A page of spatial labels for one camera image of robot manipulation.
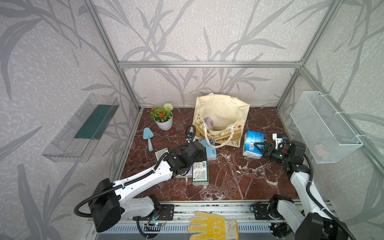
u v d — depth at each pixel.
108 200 0.39
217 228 0.69
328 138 0.62
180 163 0.56
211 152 0.89
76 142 0.63
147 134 1.05
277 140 0.74
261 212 0.73
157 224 0.71
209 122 0.97
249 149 0.75
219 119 1.01
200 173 0.81
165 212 0.73
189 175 0.82
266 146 0.72
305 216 0.42
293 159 0.63
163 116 0.96
